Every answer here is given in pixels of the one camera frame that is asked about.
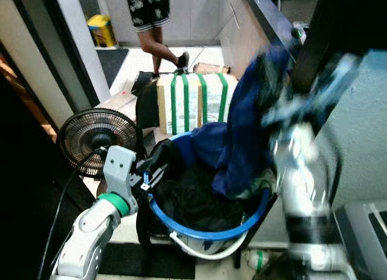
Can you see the black clothes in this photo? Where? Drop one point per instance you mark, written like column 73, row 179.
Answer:
column 193, row 195

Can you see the blue plastic laundry basin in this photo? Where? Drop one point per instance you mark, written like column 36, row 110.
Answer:
column 199, row 234

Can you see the green-striped white box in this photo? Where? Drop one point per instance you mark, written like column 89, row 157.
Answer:
column 193, row 101

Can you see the person in patterned shorts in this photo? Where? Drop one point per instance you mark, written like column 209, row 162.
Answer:
column 151, row 26

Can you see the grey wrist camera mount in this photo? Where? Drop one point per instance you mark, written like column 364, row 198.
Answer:
column 118, row 168
column 338, row 80

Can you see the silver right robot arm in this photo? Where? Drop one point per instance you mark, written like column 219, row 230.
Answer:
column 302, row 183

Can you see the grey top-load washing machine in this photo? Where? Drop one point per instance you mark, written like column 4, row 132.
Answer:
column 363, row 237

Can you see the light wooden cabinet panel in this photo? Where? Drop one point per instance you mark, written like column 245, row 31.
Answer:
column 242, row 32

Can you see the dark blue garment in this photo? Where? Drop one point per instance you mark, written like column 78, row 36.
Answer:
column 242, row 141

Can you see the yellow container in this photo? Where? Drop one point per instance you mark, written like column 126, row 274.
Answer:
column 101, row 32

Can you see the small brown cardboard piece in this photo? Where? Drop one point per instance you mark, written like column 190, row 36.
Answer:
column 211, row 68

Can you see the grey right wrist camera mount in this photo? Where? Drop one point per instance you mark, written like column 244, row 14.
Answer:
column 338, row 80

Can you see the black metal frame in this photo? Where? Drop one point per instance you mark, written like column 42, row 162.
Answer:
column 326, row 26

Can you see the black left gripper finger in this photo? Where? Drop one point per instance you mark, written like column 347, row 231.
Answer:
column 153, row 182
column 158, row 169

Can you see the black floor fan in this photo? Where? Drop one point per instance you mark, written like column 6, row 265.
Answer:
column 97, row 138

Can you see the flat brown cardboard box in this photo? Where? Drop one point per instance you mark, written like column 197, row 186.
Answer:
column 121, row 101

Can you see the black bag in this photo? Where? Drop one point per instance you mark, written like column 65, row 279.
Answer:
column 145, row 98

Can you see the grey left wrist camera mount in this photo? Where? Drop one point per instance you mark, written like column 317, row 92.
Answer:
column 118, row 168

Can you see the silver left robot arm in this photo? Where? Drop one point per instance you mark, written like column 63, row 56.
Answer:
column 87, row 231

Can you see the black door mat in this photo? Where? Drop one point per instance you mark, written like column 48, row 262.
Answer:
column 113, row 65

